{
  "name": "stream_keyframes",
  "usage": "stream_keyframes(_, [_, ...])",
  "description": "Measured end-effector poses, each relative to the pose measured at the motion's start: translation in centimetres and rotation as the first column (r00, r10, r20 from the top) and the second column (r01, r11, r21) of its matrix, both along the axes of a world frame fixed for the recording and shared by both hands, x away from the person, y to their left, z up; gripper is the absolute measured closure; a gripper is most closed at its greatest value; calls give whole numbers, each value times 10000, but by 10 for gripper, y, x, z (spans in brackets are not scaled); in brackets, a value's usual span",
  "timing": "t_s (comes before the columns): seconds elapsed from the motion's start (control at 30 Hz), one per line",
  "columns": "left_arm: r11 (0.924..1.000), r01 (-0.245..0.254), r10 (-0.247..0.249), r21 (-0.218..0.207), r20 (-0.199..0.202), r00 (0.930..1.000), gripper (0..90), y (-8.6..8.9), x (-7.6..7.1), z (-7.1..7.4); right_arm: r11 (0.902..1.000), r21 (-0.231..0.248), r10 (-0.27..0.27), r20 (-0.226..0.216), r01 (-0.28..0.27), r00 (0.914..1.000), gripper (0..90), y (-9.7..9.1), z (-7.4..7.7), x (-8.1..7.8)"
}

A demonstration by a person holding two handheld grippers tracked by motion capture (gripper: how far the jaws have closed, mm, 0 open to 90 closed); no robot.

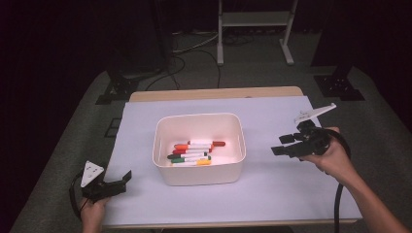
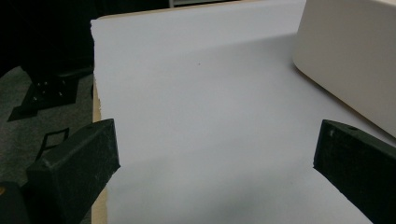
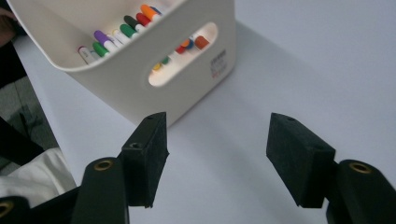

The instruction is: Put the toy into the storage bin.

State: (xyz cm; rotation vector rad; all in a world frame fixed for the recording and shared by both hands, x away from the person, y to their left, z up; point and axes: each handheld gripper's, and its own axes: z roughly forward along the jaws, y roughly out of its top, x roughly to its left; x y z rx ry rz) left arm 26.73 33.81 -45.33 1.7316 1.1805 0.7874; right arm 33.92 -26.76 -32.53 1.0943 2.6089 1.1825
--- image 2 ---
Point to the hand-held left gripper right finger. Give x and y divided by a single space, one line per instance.
361 174

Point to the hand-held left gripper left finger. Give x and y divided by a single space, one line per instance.
74 174

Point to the white plastic bin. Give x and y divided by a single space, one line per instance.
351 53

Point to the black stand base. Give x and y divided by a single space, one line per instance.
49 96

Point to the white paper sheet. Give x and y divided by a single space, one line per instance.
205 118

